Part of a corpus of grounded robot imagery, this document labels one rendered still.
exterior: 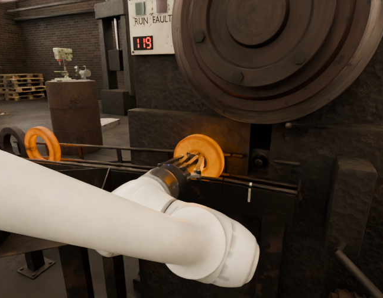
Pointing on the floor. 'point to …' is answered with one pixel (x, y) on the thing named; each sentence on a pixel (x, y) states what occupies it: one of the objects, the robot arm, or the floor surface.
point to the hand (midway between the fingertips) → (198, 155)
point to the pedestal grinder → (83, 74)
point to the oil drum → (75, 114)
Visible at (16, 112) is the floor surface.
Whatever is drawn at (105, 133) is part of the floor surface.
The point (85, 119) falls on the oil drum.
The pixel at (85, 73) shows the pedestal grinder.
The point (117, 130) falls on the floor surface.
